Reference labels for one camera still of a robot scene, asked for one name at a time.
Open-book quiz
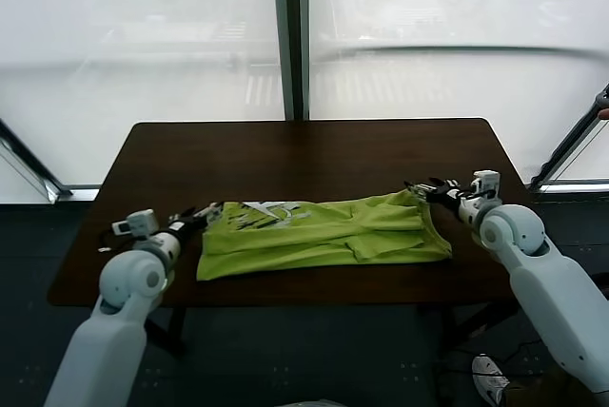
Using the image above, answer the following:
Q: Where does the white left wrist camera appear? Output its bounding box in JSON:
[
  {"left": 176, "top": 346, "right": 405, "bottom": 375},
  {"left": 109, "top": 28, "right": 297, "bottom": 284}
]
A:
[{"left": 111, "top": 208, "right": 160, "bottom": 239}]

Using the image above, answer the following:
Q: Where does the white sneaker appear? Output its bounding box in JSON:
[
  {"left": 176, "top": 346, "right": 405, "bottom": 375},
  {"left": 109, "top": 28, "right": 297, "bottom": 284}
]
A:
[{"left": 471, "top": 353, "right": 512, "bottom": 406}]

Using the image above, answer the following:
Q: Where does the lime green t-shirt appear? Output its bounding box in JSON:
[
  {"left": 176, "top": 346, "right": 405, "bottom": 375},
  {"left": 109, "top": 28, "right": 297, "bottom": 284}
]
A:
[{"left": 196, "top": 189, "right": 454, "bottom": 282}]

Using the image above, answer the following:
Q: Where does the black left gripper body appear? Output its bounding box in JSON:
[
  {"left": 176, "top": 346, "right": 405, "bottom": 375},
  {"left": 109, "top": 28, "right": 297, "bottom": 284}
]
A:
[{"left": 166, "top": 214, "right": 207, "bottom": 239}]

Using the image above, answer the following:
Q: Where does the slanted metal window frame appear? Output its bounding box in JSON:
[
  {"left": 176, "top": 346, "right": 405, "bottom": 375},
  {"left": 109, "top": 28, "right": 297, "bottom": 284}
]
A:
[
  {"left": 528, "top": 87, "right": 609, "bottom": 195},
  {"left": 0, "top": 116, "right": 73, "bottom": 206}
]

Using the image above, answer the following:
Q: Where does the dark vertical window mullion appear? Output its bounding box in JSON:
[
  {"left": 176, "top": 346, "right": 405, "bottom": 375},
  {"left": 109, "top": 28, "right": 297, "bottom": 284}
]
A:
[{"left": 269, "top": 0, "right": 311, "bottom": 123}]

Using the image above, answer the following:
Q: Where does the dark brown trouser leg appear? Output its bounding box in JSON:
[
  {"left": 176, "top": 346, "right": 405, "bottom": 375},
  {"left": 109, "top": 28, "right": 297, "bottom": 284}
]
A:
[{"left": 502, "top": 375, "right": 567, "bottom": 407}]

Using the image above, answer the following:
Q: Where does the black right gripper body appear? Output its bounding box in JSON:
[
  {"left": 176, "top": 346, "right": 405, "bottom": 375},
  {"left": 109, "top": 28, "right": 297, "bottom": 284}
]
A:
[{"left": 425, "top": 186, "right": 465, "bottom": 211}]

